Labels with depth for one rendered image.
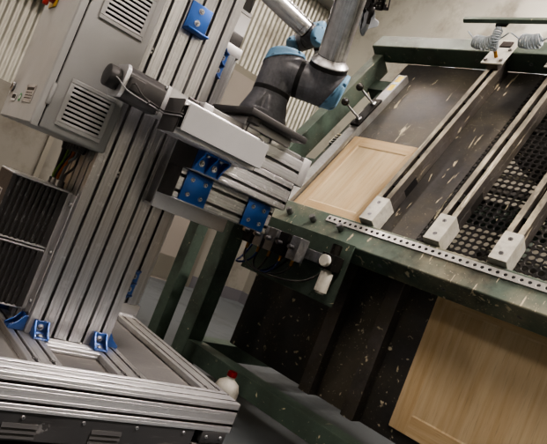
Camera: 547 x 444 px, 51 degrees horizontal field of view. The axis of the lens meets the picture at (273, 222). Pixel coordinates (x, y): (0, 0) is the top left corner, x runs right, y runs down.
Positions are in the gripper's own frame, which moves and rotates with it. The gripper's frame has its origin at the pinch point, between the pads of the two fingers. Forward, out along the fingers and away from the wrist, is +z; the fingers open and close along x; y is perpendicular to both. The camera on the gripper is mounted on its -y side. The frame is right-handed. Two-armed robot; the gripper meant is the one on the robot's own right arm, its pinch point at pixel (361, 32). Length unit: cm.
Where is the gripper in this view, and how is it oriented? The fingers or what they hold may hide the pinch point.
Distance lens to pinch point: 222.0
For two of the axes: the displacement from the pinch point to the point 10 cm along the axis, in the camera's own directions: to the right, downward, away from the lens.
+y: 9.2, -0.8, 3.8
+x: -3.6, -5.1, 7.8
